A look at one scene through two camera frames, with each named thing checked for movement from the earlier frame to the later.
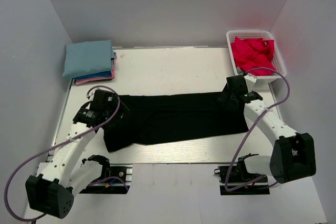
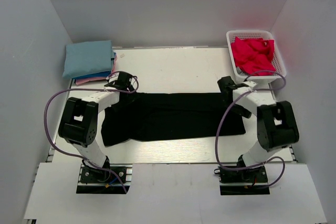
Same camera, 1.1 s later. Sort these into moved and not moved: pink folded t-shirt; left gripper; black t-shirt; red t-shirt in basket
Moved: left gripper
Not moved: red t-shirt in basket; black t-shirt; pink folded t-shirt
